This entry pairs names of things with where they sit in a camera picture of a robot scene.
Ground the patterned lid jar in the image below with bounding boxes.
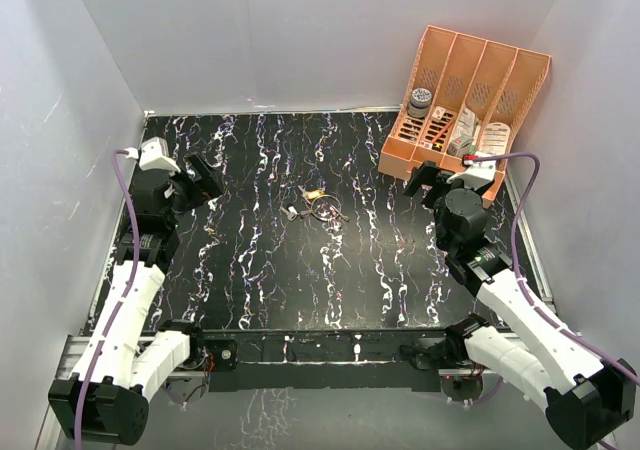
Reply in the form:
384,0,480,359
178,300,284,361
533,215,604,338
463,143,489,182
407,87,432,119

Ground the white paper packet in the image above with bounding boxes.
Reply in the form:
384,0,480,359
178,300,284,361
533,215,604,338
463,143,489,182
452,105,478,138

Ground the white card box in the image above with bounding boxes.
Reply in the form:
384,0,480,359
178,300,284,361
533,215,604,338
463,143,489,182
431,106,447,121

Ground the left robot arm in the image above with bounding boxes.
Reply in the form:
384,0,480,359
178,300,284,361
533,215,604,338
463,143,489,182
48,149,224,449

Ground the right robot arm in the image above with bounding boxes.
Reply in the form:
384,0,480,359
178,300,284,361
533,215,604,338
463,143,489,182
404,156,639,449

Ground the large metal keyring with clips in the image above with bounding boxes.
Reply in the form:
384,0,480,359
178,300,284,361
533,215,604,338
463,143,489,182
303,193,350,223

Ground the grey green small device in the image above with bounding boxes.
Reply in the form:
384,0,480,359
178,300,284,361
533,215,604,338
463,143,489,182
447,135,473,158

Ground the oval white blister pack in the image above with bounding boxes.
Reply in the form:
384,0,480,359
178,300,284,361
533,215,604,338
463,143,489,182
478,122,511,155

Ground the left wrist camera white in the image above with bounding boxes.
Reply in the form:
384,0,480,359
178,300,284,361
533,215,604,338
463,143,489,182
138,137,181,173

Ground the silver key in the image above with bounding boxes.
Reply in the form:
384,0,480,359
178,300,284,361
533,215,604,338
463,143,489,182
281,206,300,221

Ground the black base bar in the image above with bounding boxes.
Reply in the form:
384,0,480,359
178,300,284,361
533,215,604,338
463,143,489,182
204,329,456,392

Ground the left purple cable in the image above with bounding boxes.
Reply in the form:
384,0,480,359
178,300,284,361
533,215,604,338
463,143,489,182
73,148,141,444

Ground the orange file organizer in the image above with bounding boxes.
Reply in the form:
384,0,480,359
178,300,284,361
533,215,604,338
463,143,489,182
378,25,551,180

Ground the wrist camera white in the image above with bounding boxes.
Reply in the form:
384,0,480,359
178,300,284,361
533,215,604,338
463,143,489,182
446,153,504,200
138,137,181,173

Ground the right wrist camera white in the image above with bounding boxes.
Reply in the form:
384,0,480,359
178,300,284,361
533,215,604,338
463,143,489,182
446,153,504,200

